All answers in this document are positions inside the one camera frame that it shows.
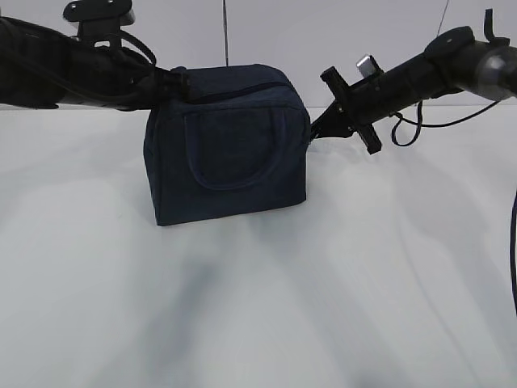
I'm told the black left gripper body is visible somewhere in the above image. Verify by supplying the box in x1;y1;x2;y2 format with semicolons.
155;66;190;99

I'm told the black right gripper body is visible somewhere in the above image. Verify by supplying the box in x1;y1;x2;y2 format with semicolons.
321;66;382;154

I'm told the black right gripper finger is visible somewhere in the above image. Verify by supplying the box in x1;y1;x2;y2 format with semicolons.
310;100;355;141

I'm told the navy blue lunch bag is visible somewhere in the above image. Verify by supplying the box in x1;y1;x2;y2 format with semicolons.
143;64;310;226

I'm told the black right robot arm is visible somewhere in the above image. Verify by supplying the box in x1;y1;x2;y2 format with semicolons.
311;27;516;154

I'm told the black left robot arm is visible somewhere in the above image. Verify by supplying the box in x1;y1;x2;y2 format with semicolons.
1;17;189;112

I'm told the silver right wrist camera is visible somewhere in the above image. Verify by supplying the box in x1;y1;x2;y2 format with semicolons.
355;55;383;79

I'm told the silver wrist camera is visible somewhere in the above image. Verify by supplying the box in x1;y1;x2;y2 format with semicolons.
63;0;135;40
355;55;383;79

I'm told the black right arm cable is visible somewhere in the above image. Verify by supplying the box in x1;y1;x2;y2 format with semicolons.
390;100;502;147

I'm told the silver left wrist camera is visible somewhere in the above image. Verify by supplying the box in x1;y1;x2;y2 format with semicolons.
63;0;135;40

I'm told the black vertical wall cable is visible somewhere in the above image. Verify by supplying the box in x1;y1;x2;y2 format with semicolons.
221;0;232;65

